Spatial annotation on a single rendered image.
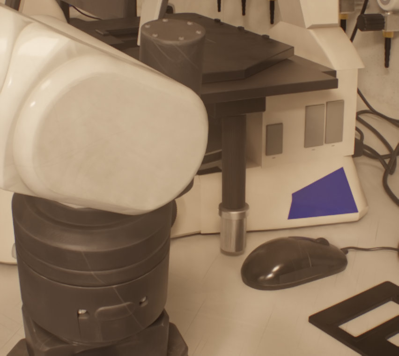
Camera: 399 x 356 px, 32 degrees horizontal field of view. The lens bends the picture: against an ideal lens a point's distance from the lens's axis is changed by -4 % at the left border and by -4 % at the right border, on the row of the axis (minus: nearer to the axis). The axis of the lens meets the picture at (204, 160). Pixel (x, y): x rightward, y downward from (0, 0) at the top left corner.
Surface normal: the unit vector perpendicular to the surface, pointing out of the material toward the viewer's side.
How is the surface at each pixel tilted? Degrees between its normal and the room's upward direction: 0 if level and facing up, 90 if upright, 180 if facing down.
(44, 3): 78
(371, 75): 90
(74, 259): 100
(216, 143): 0
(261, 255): 34
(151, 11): 74
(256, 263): 45
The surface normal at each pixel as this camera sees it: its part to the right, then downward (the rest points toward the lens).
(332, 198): 0.28, -0.39
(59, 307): -0.29, 0.48
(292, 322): -0.01, -0.94
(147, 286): 0.75, 0.39
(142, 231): 0.57, -0.33
